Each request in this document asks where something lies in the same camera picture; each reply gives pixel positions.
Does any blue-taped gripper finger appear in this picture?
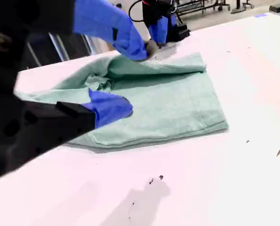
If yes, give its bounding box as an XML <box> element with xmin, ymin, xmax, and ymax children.
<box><xmin>24</xmin><ymin>88</ymin><xmax>134</xmax><ymax>156</ymax></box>
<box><xmin>168</xmin><ymin>11</ymin><xmax>178</xmax><ymax>27</ymax></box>
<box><xmin>72</xmin><ymin>0</ymin><xmax>159</xmax><ymax>61</ymax></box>
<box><xmin>148</xmin><ymin>17</ymin><xmax>169</xmax><ymax>49</ymax></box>

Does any pale green T-shirt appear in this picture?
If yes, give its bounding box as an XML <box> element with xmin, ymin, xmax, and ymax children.
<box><xmin>14</xmin><ymin>51</ymin><xmax>230</xmax><ymax>153</ymax></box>

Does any silver metal rack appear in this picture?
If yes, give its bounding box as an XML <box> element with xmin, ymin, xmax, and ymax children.
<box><xmin>26</xmin><ymin>32</ymin><xmax>115</xmax><ymax>69</ymax></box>

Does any black chair base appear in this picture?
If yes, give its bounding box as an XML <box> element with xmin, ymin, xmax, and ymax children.
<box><xmin>231</xmin><ymin>0</ymin><xmax>255</xmax><ymax>14</ymax></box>

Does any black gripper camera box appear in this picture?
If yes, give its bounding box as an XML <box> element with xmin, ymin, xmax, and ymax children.
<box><xmin>166</xmin><ymin>23</ymin><xmax>192</xmax><ymax>43</ymax></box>

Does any black looped cable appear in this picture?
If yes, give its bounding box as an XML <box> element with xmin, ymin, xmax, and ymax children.
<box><xmin>128</xmin><ymin>0</ymin><xmax>145</xmax><ymax>23</ymax></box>

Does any black metal frame furniture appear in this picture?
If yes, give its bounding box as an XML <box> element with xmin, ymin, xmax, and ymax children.
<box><xmin>176</xmin><ymin>0</ymin><xmax>232</xmax><ymax>16</ymax></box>

